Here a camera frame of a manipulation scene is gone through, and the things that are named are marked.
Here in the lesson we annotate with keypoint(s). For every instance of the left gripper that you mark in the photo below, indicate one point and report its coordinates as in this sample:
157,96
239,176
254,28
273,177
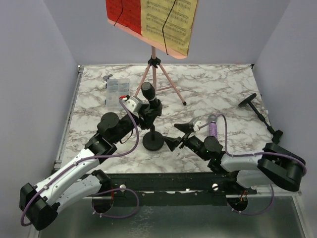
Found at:
148,116

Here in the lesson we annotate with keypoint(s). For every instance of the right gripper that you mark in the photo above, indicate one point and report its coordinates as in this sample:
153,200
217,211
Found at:
184,138

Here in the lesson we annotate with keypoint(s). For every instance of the black microphone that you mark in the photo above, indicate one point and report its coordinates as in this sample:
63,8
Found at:
149,93

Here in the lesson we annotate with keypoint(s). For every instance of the black microphone stand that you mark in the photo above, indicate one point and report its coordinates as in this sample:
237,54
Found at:
153,140
277,134

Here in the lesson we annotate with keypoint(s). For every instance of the pink music stand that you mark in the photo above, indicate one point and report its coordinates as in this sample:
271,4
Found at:
154,62

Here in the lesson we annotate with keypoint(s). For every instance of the purple glitter microphone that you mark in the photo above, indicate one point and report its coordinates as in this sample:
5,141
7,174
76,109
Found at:
212,119

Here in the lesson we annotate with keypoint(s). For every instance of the yellow sheet music page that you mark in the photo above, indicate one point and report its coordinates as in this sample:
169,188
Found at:
169,23

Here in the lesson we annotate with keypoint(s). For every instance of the red sheet music page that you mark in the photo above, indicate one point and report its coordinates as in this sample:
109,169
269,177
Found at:
126,13

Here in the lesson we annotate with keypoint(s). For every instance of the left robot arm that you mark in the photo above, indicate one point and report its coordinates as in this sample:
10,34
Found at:
41,203

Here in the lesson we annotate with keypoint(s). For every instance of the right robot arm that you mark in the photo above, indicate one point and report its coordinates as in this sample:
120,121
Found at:
272,165

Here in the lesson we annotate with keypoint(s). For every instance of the clear plastic parts box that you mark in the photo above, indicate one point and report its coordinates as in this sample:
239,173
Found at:
114,90

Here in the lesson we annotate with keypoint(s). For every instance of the white and grey small fitting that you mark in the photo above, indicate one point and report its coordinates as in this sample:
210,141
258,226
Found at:
103,85

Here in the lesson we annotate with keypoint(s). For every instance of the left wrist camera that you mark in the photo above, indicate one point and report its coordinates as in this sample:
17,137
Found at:
132,103

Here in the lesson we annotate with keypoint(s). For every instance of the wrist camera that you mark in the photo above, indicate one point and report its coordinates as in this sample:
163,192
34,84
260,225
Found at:
132,103
195,124

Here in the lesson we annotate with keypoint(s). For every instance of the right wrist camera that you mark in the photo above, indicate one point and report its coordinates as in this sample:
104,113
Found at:
195,124

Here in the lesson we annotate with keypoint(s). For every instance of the aluminium frame rail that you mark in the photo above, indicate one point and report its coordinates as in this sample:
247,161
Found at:
167,189

